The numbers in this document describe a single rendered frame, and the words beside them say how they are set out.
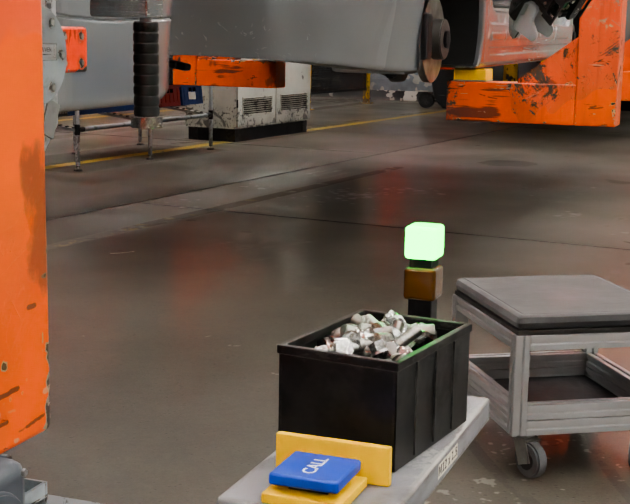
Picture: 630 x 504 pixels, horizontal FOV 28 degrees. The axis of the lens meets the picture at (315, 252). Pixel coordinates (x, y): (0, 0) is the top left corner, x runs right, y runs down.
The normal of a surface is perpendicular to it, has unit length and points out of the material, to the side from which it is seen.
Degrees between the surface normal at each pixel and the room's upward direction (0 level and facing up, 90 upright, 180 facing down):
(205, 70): 90
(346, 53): 99
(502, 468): 0
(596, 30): 90
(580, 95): 90
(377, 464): 90
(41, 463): 0
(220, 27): 110
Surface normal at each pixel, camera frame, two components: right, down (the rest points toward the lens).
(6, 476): 0.87, -0.30
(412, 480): 0.02, -0.98
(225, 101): -0.46, 0.15
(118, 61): 0.94, 0.07
